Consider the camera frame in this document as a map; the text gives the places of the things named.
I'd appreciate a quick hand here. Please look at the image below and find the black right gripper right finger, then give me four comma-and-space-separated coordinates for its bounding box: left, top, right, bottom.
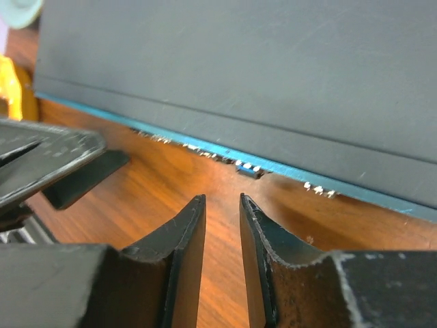
240, 194, 436, 327

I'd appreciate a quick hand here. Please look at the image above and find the mint green flower plate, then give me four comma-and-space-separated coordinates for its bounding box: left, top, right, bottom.
1, 0, 44, 29

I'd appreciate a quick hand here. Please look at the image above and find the black network switch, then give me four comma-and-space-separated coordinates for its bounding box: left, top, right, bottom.
34, 1, 436, 222

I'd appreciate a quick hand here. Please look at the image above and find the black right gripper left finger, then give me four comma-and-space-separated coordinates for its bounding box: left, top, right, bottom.
1, 195, 206, 327

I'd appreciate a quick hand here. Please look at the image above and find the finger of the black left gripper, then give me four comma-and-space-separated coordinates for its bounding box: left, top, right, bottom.
1, 118, 107, 213
42, 150, 129, 210

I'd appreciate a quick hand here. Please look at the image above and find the yellow scalloped plate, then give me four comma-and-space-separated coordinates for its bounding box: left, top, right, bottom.
1, 55, 40, 122

